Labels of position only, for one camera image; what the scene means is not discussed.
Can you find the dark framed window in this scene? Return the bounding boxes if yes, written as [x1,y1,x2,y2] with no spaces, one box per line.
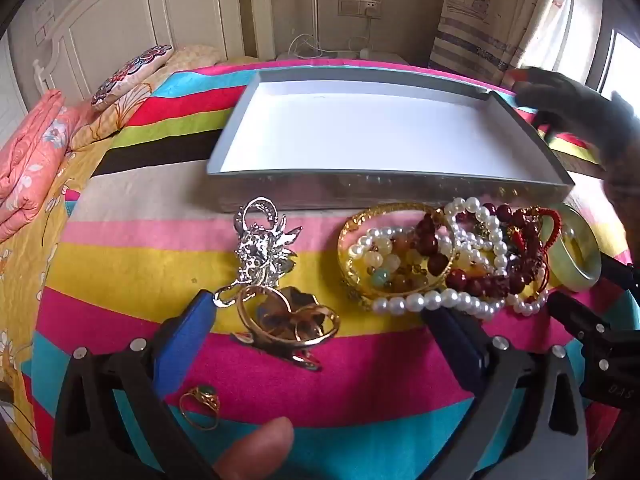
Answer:
[585,10,640,108]

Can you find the pale green jade bangle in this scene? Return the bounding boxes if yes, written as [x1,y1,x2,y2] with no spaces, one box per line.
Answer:
[546,203,603,292]

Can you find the boat print curtain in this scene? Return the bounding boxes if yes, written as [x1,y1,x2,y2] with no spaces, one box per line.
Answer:
[429,0,591,92]

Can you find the cream wooden headboard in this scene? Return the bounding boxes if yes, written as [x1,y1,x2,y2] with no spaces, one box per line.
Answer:
[32,0,251,98]

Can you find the wall socket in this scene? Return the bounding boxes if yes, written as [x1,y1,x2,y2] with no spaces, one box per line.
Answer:
[338,0,382,20]

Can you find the silver rhinestone brooch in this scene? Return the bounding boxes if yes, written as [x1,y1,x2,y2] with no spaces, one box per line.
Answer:
[214,197,303,309]

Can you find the pink floral quilt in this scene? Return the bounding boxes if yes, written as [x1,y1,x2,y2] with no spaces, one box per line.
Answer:
[0,90,76,242]

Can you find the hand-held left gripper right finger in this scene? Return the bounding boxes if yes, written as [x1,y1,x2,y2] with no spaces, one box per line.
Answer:
[420,305,588,480]

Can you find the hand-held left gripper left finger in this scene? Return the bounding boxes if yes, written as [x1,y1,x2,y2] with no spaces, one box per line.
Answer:
[52,289,221,480]

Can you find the striped colourful blanket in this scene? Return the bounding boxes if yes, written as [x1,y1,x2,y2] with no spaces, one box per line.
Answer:
[30,57,631,480]

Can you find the white pearl necklace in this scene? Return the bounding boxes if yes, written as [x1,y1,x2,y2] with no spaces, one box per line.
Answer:
[347,196,549,322]

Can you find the gold ring with green stone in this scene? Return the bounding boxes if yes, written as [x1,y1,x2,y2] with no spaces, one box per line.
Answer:
[179,384,221,431]

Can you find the multicolour stone bead bracelet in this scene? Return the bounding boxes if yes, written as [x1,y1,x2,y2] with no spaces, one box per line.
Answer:
[362,236,451,294]

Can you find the embroidered patterned pillow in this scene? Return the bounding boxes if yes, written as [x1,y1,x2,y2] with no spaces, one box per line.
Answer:
[90,45,176,109]

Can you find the flower brooch with pin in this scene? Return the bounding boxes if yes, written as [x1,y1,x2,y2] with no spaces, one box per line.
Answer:
[231,287,326,372]

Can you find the thin lamp pole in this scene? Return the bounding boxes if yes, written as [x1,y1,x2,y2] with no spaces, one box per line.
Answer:
[310,0,322,52]

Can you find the person's left hand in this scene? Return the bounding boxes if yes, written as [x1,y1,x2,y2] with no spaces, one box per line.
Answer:
[212,416,296,480]

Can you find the yellow floral bedsheet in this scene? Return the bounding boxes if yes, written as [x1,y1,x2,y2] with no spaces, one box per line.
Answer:
[0,125,101,480]

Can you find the dark red bead bracelet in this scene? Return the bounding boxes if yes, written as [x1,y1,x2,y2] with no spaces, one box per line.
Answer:
[415,202,544,299]

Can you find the white cable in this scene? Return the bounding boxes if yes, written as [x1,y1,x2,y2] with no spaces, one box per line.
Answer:
[289,34,327,59]

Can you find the white nightstand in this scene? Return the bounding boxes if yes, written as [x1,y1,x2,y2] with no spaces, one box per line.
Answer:
[275,49,408,67]

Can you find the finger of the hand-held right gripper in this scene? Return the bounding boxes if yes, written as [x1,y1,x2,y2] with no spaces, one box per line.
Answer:
[599,254,640,295]
[546,291,615,347]

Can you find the grey shallow cardboard box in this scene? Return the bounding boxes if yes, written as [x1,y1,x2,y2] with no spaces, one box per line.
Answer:
[206,66,575,213]

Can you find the red string bracelet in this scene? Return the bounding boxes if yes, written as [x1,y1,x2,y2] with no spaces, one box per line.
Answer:
[506,205,564,282]

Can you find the yellow leaf print pillow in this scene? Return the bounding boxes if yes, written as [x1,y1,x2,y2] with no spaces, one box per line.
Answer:
[67,45,226,152]

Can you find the gold bangle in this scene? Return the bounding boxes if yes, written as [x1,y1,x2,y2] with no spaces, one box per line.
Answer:
[337,202,458,299]

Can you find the person's right hand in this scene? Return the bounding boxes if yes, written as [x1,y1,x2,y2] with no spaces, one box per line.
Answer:
[512,66,640,211]

